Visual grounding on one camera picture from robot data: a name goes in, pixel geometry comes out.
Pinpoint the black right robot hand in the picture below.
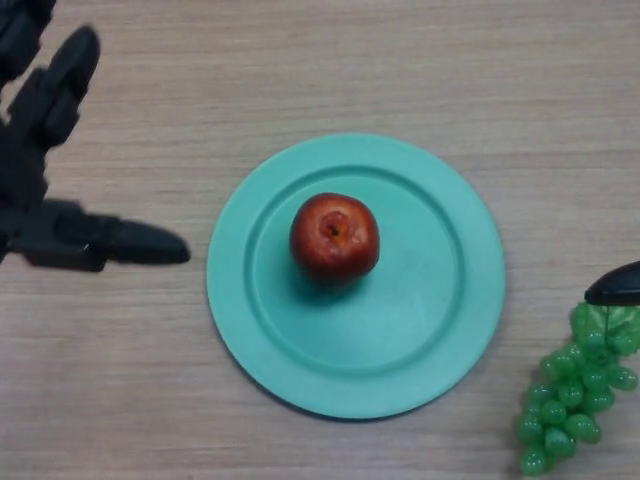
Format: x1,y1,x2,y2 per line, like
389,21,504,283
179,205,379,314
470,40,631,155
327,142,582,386
584,260,640,307

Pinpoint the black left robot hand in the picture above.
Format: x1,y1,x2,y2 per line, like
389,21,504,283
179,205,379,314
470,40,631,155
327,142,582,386
0,0,192,274

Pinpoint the red apple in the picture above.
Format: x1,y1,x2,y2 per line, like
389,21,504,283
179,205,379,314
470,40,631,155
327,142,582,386
289,192,381,287

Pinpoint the green round plate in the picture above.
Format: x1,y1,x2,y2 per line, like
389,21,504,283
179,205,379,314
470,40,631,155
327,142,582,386
205,132,506,420

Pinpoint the green grape bunch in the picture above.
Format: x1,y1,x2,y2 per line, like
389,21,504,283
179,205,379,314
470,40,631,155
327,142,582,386
517,302,640,477

